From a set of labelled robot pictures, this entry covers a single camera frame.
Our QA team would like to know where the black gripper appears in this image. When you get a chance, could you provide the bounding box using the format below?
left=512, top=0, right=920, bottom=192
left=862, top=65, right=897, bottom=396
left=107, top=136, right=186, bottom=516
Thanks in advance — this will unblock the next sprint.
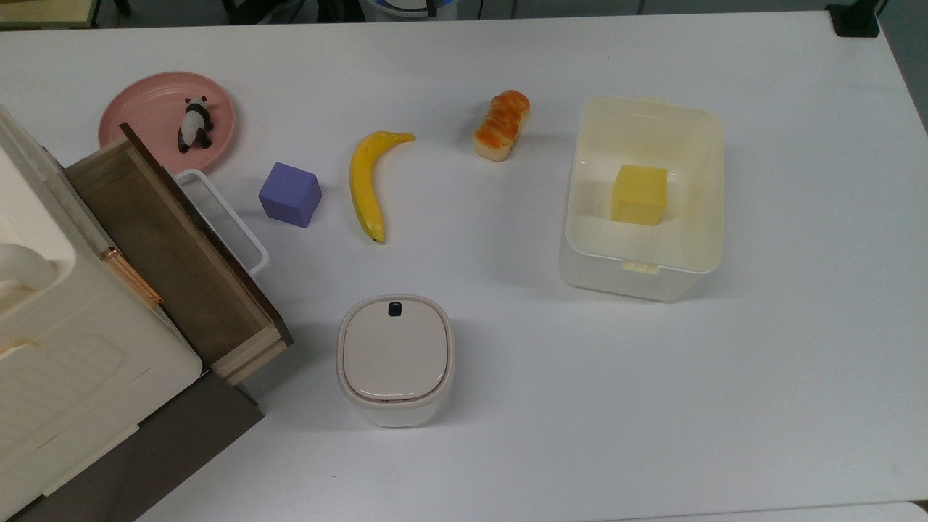
left=231, top=0, right=363, bottom=25

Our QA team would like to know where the cream plastic storage box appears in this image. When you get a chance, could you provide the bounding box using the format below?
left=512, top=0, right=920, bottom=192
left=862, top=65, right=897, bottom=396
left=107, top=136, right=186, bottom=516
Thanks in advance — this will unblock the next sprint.
left=558, top=96, right=726, bottom=303

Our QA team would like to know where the small panda figurine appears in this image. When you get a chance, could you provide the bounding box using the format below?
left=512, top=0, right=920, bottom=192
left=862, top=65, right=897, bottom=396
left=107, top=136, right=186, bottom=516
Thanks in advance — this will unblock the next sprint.
left=178, top=96, right=215, bottom=154

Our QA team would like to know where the pink round plate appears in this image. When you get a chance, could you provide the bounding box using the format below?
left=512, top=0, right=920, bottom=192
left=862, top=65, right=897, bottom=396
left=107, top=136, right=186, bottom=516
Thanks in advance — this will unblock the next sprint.
left=99, top=72, right=237, bottom=175

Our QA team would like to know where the purple foam cube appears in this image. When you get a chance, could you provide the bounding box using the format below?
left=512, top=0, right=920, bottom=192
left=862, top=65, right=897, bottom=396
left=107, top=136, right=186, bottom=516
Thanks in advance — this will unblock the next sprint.
left=258, top=162, right=323, bottom=229

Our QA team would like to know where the yellow toy banana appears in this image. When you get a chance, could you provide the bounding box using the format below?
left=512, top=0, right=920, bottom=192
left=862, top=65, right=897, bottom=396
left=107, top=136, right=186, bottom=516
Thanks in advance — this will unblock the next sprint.
left=349, top=130, right=416, bottom=244

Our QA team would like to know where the toy bread loaf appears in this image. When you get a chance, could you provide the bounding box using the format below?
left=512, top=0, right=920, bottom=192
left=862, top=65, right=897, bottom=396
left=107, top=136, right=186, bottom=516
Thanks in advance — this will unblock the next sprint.
left=473, top=90, right=531, bottom=163

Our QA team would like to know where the yellow wooden desk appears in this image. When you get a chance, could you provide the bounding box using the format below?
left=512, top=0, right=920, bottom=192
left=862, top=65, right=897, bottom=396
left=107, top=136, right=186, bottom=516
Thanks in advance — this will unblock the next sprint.
left=0, top=0, right=101, bottom=30

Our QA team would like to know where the brown wooden drawer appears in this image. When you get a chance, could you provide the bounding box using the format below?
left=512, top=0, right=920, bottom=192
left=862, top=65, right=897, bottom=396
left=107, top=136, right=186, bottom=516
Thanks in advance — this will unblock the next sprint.
left=64, top=122, right=294, bottom=386

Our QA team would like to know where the cream lidded trash bin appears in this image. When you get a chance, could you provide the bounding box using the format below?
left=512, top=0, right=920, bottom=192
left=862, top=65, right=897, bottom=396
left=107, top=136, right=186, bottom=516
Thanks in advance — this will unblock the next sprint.
left=336, top=294, right=456, bottom=428

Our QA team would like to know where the yellow foam cube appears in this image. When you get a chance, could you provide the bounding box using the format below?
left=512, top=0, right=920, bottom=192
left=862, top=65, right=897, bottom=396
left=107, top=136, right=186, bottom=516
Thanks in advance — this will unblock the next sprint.
left=610, top=164, right=668, bottom=226

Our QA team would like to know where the cream plastic cabinet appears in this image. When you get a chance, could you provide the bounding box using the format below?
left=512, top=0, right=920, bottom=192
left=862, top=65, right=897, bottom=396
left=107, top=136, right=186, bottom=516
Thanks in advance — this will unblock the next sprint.
left=0, top=105, right=204, bottom=519

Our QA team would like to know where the dark brown base board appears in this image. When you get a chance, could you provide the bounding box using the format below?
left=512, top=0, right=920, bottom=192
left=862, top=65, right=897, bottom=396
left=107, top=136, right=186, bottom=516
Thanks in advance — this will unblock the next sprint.
left=7, top=370, right=265, bottom=522

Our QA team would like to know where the copper cabinet door handle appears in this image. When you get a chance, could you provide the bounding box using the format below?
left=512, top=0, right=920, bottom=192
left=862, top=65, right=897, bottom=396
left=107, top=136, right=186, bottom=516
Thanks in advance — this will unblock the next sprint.
left=100, top=246, right=164, bottom=308

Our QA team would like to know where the black camera stand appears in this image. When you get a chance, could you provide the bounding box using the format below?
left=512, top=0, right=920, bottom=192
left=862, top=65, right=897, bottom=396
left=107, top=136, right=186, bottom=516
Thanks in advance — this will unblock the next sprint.
left=825, top=0, right=887, bottom=38

